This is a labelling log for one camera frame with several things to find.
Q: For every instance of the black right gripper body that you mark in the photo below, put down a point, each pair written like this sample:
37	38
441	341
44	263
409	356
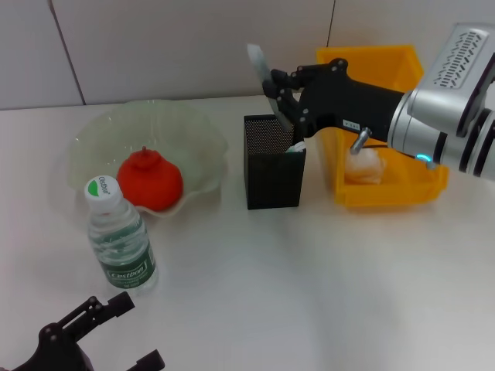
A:
348	104

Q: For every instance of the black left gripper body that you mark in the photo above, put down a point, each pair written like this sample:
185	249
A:
54	351

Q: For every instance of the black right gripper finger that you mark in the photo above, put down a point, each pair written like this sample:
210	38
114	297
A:
288	106
309	69

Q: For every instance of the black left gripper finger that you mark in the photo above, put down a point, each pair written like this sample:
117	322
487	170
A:
112	305
149	361

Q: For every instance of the mint green utility knife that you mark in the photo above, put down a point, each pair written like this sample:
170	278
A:
295	148

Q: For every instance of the grey marker pen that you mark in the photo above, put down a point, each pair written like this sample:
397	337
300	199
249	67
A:
258	62

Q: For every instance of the clear green-label water bottle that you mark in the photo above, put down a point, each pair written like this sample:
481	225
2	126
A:
123	247

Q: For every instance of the white paper ball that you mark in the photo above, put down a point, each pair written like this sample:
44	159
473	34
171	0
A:
365	170

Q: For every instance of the orange toy fruit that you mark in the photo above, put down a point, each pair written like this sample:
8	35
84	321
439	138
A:
152	185

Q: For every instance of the black mesh pen holder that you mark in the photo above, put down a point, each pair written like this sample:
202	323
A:
274	181

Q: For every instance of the pale green wavy glass plate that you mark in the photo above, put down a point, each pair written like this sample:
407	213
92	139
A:
162	127

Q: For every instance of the yellow plastic bin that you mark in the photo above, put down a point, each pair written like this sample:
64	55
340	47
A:
386	195

